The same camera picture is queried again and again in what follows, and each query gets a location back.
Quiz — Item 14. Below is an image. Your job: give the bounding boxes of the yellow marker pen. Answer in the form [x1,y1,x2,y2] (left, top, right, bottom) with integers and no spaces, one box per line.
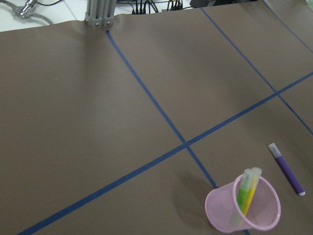
[247,167,262,212]

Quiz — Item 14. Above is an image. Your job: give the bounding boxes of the aluminium frame post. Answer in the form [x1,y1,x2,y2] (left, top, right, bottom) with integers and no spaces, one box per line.
[85,0,117,27]

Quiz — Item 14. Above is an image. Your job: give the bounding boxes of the green marker pen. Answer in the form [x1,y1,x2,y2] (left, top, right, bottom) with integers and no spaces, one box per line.
[229,168,254,227]

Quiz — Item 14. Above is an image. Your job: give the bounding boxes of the purple marker pen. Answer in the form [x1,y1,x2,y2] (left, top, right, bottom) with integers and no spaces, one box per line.
[268,143,306,196]

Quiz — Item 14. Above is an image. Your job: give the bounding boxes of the pink mesh pen holder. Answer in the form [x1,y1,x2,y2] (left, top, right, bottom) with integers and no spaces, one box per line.
[204,176,281,233]

